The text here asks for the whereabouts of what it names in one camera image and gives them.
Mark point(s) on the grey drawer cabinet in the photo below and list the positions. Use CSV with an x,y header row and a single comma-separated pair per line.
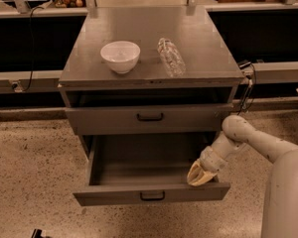
x,y
211,76

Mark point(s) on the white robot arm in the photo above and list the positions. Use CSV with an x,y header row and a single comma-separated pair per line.
x,y
280,211

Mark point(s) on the clear plastic bottle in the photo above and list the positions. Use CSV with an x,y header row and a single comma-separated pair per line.
x,y
171,58

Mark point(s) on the white bowl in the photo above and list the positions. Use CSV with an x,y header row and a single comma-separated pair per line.
x,y
120,56

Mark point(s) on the black object on floor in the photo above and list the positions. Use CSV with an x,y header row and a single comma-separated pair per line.
x,y
37,233

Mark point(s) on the grey drawer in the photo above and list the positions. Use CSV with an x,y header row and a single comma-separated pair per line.
x,y
146,168
147,119

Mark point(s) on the grey top drawer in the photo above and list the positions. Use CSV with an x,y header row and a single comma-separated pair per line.
x,y
147,119

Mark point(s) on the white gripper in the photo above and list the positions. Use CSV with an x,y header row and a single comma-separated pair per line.
x,y
211,163

